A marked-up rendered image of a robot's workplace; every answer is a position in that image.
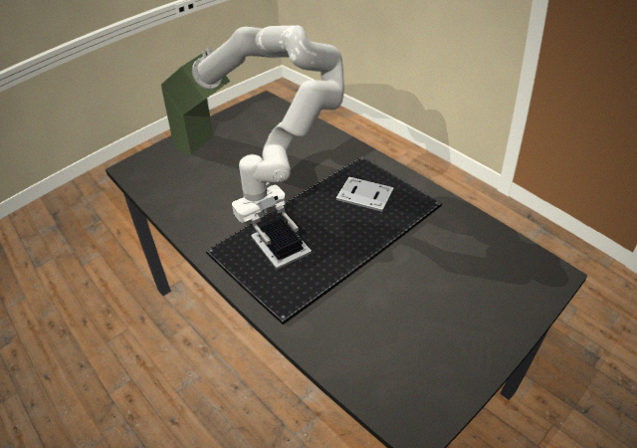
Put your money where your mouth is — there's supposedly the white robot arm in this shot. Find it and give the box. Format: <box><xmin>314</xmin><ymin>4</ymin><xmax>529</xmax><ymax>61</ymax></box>
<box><xmin>192</xmin><ymin>26</ymin><xmax>344</xmax><ymax>211</ymax></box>

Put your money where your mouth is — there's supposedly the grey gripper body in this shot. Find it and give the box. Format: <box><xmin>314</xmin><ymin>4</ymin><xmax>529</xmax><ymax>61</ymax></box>
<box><xmin>232</xmin><ymin>185</ymin><xmax>286</xmax><ymax>223</ymax></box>

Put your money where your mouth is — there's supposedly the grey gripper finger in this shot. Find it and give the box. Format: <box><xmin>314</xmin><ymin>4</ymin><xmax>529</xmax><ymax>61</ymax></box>
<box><xmin>267</xmin><ymin>205</ymin><xmax>299</xmax><ymax>233</ymax></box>
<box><xmin>251</xmin><ymin>210</ymin><xmax>271</xmax><ymax>245</ymax></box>

